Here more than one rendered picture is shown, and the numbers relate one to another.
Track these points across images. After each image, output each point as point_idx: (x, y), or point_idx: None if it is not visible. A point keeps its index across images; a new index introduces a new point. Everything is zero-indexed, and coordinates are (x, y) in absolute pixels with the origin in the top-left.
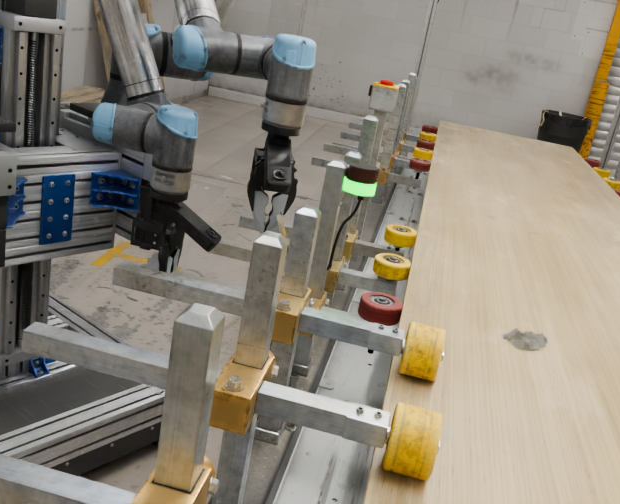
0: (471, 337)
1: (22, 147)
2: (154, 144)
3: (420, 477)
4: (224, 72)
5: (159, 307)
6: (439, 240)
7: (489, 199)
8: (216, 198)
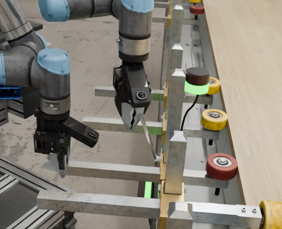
0: None
1: None
2: (40, 83)
3: None
4: (83, 18)
5: (36, 126)
6: (236, 85)
7: (252, 33)
8: (52, 33)
